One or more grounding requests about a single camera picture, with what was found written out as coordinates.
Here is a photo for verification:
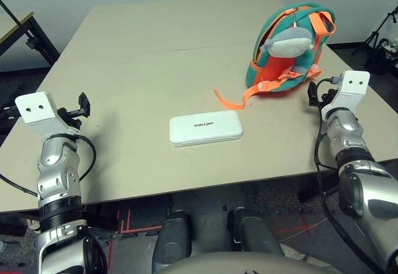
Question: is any beige robot torso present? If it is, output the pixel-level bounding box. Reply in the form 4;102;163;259
148;251;338;274

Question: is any white plastic pencil case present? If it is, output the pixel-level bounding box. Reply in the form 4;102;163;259
169;109;244;148

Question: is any grey robot left leg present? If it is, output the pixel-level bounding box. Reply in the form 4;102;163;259
154;211;193;267

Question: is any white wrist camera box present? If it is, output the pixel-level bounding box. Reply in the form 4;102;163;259
320;70;371;116
14;91;81;141

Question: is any black framed side table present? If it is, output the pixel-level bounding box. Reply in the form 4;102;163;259
0;0;60;70

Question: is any grey white plush toy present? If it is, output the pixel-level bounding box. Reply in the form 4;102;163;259
259;27;315;58

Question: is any black bin with clutter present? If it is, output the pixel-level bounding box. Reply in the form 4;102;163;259
365;37;398;76

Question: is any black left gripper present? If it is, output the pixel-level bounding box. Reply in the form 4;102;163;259
57;92;92;129

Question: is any black tripod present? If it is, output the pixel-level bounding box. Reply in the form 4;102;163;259
353;4;398;54

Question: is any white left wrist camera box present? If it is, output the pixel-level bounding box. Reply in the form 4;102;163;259
14;91;81;141

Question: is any teal and orange backpack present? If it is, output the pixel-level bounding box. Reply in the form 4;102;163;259
213;1;338;111

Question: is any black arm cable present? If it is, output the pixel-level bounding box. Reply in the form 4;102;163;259
313;76;386;274
0;133;96;198

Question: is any white sneaker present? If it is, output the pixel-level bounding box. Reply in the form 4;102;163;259
281;244;332;270

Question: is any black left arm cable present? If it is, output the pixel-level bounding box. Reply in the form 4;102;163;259
0;133;96;198

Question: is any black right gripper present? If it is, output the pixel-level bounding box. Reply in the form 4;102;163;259
307;81;340;109

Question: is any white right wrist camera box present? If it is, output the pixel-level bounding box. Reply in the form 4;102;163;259
320;70;371;116

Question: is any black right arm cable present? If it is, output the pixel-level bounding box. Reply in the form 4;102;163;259
313;76;386;274

